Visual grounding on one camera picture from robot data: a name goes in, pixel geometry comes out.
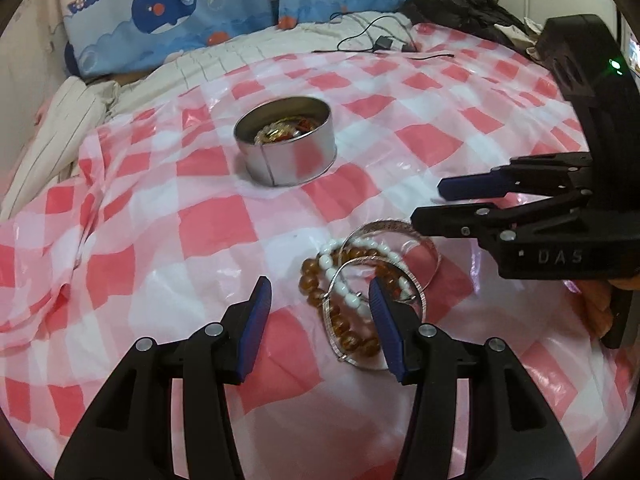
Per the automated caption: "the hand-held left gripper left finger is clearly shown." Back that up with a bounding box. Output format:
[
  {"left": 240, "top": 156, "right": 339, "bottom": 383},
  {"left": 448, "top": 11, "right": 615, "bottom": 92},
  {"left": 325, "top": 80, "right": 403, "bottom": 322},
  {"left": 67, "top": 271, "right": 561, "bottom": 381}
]
[{"left": 54, "top": 276, "right": 273, "bottom": 480}]

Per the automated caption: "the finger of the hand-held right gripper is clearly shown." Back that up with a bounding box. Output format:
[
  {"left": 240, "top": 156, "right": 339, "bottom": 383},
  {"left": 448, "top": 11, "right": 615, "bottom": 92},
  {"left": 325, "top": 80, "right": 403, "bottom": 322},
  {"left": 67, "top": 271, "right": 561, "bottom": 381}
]
[
  {"left": 437, "top": 152, "right": 594, "bottom": 202},
  {"left": 410, "top": 191, "right": 597, "bottom": 247}
]

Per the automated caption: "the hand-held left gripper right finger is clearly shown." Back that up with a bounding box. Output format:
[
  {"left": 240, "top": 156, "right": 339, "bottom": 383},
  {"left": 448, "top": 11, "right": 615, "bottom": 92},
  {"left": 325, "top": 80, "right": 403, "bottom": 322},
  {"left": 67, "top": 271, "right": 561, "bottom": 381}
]
[{"left": 368, "top": 279, "right": 583, "bottom": 480}]

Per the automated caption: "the amber bead bracelet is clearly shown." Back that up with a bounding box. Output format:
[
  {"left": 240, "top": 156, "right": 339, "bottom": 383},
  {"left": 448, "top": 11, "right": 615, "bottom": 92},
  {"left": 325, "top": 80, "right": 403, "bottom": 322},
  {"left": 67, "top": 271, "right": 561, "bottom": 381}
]
[{"left": 300, "top": 240, "right": 412, "bottom": 359}]

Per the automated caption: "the silver bangle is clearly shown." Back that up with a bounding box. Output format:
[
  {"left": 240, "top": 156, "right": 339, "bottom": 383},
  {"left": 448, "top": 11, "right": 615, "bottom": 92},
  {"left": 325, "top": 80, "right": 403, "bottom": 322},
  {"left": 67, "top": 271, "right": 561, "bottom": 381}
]
[
  {"left": 340, "top": 219, "right": 442, "bottom": 301},
  {"left": 322, "top": 257, "right": 427, "bottom": 372}
]

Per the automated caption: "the white bead bracelet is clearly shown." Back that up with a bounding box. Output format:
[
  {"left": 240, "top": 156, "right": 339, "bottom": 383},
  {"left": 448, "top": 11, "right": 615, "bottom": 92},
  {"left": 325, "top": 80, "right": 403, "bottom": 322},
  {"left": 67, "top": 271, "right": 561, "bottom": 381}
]
[{"left": 316, "top": 240, "right": 424, "bottom": 312}]

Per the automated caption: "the round metal tin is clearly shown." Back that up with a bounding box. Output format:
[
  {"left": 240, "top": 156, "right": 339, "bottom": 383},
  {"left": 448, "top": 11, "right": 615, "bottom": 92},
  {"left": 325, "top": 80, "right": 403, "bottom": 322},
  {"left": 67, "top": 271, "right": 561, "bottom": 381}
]
[{"left": 233, "top": 96, "right": 337, "bottom": 188}]

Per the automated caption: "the pile of cord bracelets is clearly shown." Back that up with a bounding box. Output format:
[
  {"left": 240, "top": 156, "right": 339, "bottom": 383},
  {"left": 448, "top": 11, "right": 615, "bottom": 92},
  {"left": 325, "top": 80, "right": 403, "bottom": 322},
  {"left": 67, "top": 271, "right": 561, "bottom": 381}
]
[{"left": 252, "top": 116, "right": 321, "bottom": 147}]

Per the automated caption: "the person's right hand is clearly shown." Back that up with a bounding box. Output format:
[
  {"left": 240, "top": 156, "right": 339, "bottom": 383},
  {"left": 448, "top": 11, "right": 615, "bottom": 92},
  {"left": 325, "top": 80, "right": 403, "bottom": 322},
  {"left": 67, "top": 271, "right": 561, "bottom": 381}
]
[{"left": 575, "top": 276, "right": 640, "bottom": 342}]

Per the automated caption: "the pink checkered plastic tablecloth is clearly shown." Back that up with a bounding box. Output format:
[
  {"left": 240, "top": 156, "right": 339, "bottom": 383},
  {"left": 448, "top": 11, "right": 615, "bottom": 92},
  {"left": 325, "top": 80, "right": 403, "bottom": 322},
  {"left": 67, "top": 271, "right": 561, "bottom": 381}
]
[{"left": 0, "top": 22, "right": 640, "bottom": 480}]

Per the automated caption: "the white dotted cloth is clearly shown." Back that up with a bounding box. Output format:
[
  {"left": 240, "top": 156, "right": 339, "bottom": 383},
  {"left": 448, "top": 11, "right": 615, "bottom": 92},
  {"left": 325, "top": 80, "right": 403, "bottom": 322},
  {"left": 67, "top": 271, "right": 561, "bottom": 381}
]
[{"left": 495, "top": 17, "right": 546, "bottom": 58}]

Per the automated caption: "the black jacket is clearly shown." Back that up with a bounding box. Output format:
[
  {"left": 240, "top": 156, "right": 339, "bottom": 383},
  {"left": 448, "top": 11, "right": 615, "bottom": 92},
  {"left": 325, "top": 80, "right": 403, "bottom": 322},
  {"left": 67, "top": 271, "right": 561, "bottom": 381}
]
[{"left": 400, "top": 0, "right": 541, "bottom": 46}]

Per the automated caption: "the large whale print pillow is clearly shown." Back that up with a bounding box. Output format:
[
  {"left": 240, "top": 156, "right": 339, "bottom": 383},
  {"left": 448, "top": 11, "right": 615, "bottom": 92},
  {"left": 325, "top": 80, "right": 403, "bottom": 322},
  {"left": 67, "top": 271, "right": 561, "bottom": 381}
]
[{"left": 64, "top": 0, "right": 281, "bottom": 81}]

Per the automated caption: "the black cable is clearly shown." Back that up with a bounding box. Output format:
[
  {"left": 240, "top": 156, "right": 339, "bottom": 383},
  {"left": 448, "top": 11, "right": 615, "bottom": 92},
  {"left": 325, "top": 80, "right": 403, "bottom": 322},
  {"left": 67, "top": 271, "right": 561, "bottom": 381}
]
[{"left": 312, "top": 10, "right": 456, "bottom": 59}]

